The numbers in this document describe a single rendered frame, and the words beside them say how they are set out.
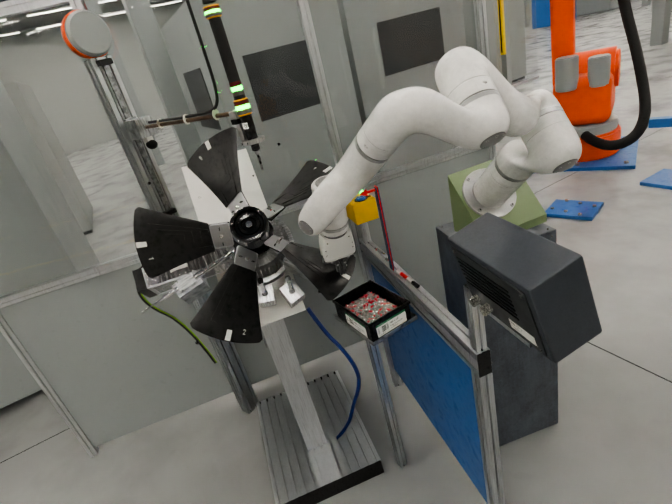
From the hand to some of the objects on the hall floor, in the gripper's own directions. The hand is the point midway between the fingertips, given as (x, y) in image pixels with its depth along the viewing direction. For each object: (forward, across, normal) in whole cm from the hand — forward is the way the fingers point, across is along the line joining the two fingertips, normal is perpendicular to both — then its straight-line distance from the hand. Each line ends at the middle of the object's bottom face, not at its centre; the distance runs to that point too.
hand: (340, 267), depth 134 cm
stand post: (+107, -26, -4) cm, 110 cm away
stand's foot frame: (+110, -26, +5) cm, 113 cm away
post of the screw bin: (+100, +6, -25) cm, 104 cm away
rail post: (+88, +24, -65) cm, 112 cm away
